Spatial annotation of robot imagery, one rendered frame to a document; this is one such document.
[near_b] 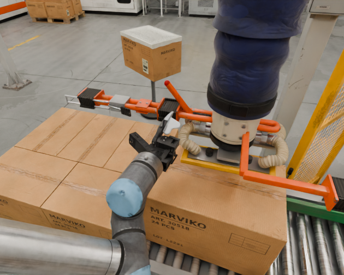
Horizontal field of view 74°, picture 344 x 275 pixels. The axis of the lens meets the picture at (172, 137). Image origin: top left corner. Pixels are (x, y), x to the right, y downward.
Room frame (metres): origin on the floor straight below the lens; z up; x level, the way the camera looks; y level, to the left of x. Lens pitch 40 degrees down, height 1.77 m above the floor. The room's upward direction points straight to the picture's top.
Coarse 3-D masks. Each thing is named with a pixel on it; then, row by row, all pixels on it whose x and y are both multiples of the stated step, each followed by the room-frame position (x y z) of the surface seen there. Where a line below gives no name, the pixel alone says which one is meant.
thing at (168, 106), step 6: (162, 102) 0.78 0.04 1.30; (168, 102) 0.79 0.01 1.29; (174, 102) 0.79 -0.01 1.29; (162, 108) 0.75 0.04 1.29; (168, 108) 0.75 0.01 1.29; (174, 108) 0.75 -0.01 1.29; (180, 108) 0.75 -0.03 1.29; (162, 114) 0.72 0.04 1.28; (174, 114) 0.70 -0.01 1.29; (162, 120) 0.72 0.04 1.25
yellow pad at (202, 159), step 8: (184, 152) 0.63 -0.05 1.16; (200, 152) 0.63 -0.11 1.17; (208, 152) 0.61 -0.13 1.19; (216, 152) 0.63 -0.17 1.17; (184, 160) 0.59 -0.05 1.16; (192, 160) 0.59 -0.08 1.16; (200, 160) 0.59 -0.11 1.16; (208, 160) 0.59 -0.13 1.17; (216, 160) 0.59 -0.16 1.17; (248, 160) 0.57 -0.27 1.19; (256, 160) 0.59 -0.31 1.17; (216, 168) 0.56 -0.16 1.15; (224, 168) 0.55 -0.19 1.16; (232, 168) 0.55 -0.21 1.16; (248, 168) 0.55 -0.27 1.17; (256, 168) 0.55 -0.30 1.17; (272, 168) 0.55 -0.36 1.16
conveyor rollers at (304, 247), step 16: (288, 224) 0.68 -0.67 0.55; (304, 224) 0.68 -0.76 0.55; (320, 224) 0.68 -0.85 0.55; (336, 224) 0.68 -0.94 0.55; (288, 240) 0.59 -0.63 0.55; (304, 240) 0.59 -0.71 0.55; (320, 240) 0.59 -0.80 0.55; (336, 240) 0.59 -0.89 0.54; (160, 256) 0.50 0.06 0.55; (176, 256) 0.50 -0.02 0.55; (192, 256) 0.51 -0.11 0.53; (288, 256) 0.50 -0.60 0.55; (304, 256) 0.51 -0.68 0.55; (320, 256) 0.51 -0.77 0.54; (336, 256) 0.51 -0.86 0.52; (192, 272) 0.43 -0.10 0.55; (208, 272) 0.43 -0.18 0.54; (272, 272) 0.43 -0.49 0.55; (288, 272) 0.43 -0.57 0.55; (304, 272) 0.43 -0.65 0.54
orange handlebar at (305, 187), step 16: (112, 96) 0.85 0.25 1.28; (144, 112) 0.76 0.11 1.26; (192, 112) 0.74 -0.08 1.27; (208, 112) 0.73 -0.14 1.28; (272, 128) 0.63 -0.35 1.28; (240, 160) 0.48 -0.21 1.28; (256, 176) 0.41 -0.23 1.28; (272, 176) 0.41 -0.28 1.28; (304, 192) 0.38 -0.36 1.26; (320, 192) 0.36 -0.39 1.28
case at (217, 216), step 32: (160, 192) 0.61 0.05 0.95; (192, 192) 0.61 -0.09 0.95; (224, 192) 0.61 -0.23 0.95; (256, 192) 0.61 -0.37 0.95; (160, 224) 0.56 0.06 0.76; (192, 224) 0.51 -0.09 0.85; (224, 224) 0.47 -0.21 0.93; (256, 224) 0.46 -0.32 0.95; (224, 256) 0.45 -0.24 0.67; (256, 256) 0.41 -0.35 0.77
